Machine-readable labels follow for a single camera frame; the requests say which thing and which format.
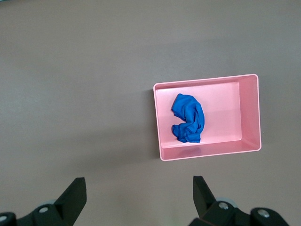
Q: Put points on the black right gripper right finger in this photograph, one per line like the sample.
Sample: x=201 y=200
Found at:
x=207 y=204

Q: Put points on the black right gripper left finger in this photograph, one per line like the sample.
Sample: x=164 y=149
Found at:
x=68 y=202

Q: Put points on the blue cloth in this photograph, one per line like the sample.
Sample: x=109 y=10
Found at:
x=188 y=117

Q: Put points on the pink plastic bin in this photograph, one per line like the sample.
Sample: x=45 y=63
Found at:
x=225 y=113

